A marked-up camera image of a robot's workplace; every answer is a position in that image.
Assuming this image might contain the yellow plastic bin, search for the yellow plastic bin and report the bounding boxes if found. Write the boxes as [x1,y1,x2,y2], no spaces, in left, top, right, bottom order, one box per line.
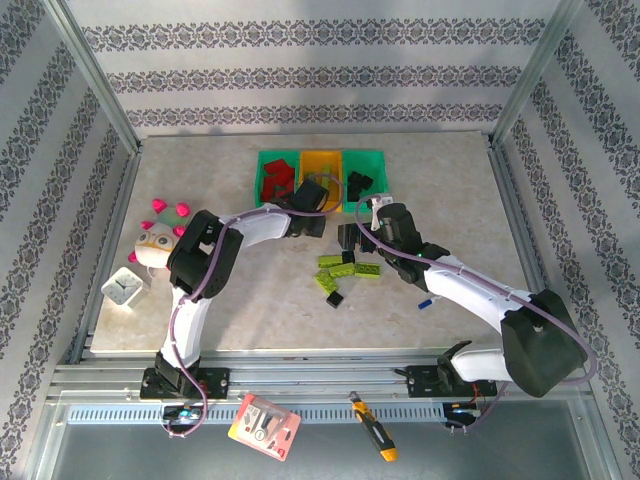
[298,149,346,214]

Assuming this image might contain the green plastic bin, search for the green plastic bin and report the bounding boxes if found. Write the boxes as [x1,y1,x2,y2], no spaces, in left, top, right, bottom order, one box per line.
[341,148,391,205]
[254,150,302,211]

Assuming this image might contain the white plush toy pink spikes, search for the white plush toy pink spikes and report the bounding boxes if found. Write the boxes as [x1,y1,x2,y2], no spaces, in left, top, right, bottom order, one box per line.
[127,197,192,267]

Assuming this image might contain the white square alarm clock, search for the white square alarm clock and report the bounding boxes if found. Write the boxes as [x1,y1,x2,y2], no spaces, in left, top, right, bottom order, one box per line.
[101,266,150,312]

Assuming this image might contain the small electronics board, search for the small electronics board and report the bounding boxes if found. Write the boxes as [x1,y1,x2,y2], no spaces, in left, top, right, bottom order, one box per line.
[442,401,482,427]
[160,403,207,427]

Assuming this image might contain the yellow black utility knife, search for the yellow black utility knife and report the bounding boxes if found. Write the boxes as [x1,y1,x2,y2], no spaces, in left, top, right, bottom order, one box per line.
[349,391,400,463]

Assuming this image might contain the red blister pack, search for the red blister pack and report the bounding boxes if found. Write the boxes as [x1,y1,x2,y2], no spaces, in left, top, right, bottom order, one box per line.
[227,393,303,462]

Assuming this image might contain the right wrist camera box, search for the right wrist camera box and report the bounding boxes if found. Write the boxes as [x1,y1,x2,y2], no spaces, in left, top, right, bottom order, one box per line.
[368,195,397,230]

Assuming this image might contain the aluminium side rail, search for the aluminium side rail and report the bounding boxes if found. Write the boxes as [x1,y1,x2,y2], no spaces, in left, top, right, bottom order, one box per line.
[67,142,144,364]
[487,139,576,361]

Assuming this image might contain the aluminium frame rail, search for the aluminium frame rail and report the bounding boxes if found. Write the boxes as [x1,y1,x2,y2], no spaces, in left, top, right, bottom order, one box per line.
[47,349,594,401]

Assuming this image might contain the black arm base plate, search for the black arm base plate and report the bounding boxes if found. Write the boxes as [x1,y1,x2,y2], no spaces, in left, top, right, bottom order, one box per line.
[139,366,232,401]
[403,364,500,400]

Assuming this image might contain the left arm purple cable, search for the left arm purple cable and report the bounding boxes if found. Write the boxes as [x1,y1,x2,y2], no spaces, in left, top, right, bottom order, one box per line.
[159,172,346,439]

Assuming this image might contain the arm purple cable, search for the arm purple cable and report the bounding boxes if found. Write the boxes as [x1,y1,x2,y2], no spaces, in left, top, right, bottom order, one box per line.
[353,197,599,436]
[159,172,346,439]

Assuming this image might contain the grey slotted cable duct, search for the grey slotted cable duct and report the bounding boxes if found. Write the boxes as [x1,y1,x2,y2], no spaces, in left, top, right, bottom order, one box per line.
[64,403,446,426]

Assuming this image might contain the aluminium frame post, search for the aluminium frame post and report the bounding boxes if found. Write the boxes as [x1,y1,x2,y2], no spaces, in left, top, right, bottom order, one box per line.
[42,0,146,154]
[487,0,587,149]

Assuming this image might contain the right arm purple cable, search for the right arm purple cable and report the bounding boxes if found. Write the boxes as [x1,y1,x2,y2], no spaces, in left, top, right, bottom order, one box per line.
[353,197,599,436]

